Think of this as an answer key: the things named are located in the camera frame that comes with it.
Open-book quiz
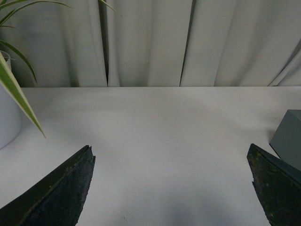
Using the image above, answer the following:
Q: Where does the white curtain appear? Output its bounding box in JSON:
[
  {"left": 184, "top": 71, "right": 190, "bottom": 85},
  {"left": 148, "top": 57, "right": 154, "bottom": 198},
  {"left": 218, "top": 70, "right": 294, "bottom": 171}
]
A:
[{"left": 0, "top": 0, "right": 301, "bottom": 87}]

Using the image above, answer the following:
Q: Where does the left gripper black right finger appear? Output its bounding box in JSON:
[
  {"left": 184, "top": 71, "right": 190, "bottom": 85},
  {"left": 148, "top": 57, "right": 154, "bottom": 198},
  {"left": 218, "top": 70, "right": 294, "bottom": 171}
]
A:
[{"left": 247, "top": 144, "right": 301, "bottom": 226}]

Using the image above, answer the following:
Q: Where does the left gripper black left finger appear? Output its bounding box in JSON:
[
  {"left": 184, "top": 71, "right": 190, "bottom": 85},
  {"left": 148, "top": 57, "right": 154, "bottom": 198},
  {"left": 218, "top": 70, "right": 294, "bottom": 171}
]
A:
[{"left": 0, "top": 145, "right": 95, "bottom": 226}]

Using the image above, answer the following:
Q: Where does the green striped plant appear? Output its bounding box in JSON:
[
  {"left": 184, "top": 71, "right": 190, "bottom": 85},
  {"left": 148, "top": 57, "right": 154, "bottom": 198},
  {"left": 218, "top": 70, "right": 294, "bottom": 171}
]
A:
[{"left": 0, "top": 0, "right": 69, "bottom": 135}]

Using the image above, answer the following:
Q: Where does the gray cube base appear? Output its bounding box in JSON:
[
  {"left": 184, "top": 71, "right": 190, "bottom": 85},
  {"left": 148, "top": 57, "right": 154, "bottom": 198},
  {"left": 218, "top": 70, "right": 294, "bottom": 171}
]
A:
[{"left": 269, "top": 110, "right": 301, "bottom": 170}]

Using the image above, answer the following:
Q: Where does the white plant pot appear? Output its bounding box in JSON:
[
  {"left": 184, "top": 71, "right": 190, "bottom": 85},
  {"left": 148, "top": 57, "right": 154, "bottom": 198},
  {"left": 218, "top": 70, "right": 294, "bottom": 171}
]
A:
[{"left": 0, "top": 50, "right": 22, "bottom": 150}]

